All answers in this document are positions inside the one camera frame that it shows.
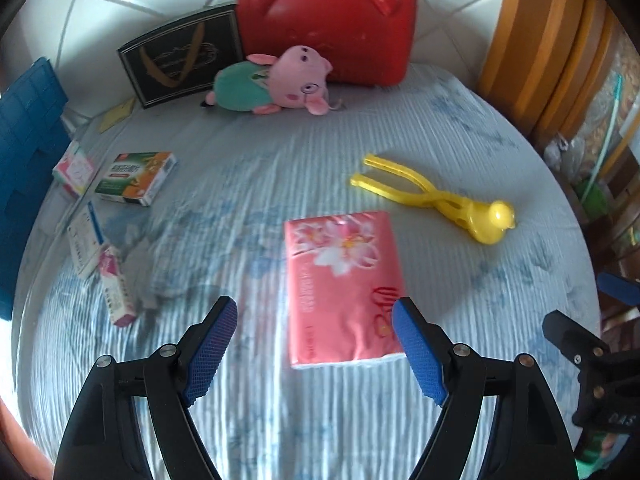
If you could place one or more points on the large pink floral tissue pack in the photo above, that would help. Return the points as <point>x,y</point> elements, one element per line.
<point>340,285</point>

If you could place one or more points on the small pink tissue pack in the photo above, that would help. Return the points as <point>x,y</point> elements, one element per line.
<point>75,170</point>

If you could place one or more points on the white and blue medicine box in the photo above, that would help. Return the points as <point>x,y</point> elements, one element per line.
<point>85,240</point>

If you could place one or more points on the slim pink and white box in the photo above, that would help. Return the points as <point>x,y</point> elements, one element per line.
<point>115,285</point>

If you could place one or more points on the pale blue striped tablecloth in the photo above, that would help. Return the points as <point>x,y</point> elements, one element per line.
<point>250,185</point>

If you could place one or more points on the yellow sticky notepad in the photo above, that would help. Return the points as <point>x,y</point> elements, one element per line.
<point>115,116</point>

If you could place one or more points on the red bear-shaped suitcase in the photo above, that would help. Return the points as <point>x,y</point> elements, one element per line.
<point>325,25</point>

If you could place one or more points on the blue plastic storage crate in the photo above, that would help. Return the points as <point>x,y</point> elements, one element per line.
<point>25,135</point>

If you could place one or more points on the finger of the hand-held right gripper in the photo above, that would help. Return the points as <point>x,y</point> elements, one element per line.
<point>620,290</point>
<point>575,340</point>

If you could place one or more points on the green broom stick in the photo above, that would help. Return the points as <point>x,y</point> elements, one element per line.
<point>607,125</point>

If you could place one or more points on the curved wooden frame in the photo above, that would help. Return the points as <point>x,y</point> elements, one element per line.
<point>540,35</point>

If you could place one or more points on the green plastic item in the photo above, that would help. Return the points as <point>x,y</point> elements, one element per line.
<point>595,450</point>

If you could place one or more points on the pink pig plush toy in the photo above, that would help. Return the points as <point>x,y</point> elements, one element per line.
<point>290,77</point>

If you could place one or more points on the green and orange medicine box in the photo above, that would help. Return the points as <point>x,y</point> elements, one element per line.
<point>135,177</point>

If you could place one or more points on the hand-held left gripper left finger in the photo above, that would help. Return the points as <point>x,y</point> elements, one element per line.
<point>210,355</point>

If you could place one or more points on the yellow duck snowball clamp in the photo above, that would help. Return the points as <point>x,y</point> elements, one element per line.
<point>485,220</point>

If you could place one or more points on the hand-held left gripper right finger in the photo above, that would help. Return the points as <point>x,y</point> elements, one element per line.
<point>420,355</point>

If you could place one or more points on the white plastic bag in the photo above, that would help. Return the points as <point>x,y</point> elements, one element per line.
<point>562,152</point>

